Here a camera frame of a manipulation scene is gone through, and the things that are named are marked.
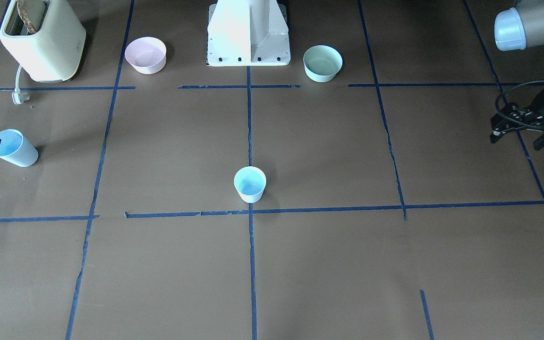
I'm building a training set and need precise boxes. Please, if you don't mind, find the light blue cup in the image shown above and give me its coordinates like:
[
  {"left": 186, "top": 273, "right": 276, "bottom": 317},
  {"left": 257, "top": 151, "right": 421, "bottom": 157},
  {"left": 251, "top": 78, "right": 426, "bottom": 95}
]
[
  {"left": 0, "top": 129, "right": 39, "bottom": 167},
  {"left": 233, "top": 166, "right": 266, "bottom": 203}
]

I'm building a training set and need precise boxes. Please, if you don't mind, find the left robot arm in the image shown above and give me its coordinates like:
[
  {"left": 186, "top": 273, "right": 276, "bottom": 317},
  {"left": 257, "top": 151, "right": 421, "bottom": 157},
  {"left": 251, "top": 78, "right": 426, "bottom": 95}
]
[{"left": 490, "top": 0, "right": 544, "bottom": 151}]

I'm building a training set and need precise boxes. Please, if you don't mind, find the cream toaster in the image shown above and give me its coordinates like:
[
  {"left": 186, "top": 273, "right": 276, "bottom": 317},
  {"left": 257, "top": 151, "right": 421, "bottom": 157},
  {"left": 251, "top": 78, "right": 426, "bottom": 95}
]
[{"left": 0, "top": 0, "right": 86, "bottom": 83}]

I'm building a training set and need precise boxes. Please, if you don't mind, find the toast slice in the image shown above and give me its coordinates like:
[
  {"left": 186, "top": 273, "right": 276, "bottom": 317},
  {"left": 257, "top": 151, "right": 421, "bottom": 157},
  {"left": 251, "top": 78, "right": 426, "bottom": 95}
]
[{"left": 17, "top": 0, "right": 47, "bottom": 34}]

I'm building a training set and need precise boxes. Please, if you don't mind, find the pink bowl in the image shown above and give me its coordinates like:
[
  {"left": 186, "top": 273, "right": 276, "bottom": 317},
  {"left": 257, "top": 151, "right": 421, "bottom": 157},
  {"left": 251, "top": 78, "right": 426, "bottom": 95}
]
[{"left": 124, "top": 36, "right": 168, "bottom": 75}]

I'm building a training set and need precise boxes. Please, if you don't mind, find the green bowl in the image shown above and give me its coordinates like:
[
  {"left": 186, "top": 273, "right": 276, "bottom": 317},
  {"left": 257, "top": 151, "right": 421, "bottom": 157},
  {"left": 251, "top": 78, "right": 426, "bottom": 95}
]
[{"left": 303, "top": 45, "right": 343, "bottom": 83}]

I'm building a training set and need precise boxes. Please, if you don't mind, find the black camera cable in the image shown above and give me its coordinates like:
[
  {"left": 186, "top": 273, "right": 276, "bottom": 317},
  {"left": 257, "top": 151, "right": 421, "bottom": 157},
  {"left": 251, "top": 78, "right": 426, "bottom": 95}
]
[{"left": 495, "top": 79, "right": 544, "bottom": 128}]

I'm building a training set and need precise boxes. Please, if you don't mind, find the white pedestal column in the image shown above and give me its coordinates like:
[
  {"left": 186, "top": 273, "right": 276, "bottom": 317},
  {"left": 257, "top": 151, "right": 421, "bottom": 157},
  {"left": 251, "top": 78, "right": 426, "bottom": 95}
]
[{"left": 206, "top": 0, "right": 291, "bottom": 67}]

